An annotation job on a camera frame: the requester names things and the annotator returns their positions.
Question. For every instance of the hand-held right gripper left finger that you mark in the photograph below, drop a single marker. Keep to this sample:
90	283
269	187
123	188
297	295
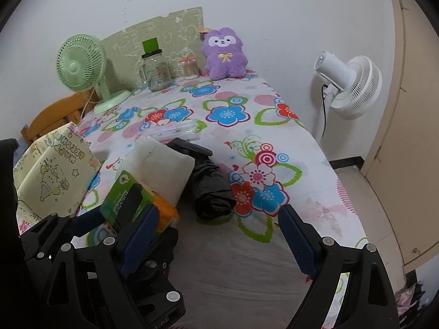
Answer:
137	243

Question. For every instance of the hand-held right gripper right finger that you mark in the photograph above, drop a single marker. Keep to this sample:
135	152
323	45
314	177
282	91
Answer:
296	243

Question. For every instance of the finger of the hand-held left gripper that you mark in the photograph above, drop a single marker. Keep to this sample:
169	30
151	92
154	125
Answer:
134	197
85	219

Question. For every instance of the green orange tissue packet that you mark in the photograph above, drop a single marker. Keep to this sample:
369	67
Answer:
116	192

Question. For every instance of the white cloth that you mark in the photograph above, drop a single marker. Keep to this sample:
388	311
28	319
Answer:
161	168

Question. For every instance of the yellow printed fabric storage box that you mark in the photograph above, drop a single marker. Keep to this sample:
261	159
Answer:
51	171

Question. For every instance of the black umbrella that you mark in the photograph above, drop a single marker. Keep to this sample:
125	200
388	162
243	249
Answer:
209	185

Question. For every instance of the clear plastic case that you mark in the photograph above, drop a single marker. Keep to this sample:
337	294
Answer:
175	128

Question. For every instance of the floral printed tablecloth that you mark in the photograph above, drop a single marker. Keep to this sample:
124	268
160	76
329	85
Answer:
308	150

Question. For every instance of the pink printed cloth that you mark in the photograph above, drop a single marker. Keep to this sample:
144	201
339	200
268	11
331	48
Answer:
410	294

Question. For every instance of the glass jar mug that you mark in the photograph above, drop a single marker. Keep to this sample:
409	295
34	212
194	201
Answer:
154	72

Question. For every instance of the clear cotton swab container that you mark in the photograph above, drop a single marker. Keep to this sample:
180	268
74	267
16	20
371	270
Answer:
189	68

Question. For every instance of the green desk fan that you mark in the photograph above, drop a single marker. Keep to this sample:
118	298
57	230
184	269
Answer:
73	65

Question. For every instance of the beige door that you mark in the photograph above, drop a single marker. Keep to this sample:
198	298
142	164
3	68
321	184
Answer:
411	144

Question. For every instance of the green plastic cap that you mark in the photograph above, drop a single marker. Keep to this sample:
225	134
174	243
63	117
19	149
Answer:
151	45

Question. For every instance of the green patterned board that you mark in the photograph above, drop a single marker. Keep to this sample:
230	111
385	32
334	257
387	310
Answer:
137	41

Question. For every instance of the purple plush bunny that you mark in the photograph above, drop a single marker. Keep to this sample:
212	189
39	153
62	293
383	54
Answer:
224	54

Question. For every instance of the white standing fan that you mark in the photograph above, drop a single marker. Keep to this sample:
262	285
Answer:
356	85

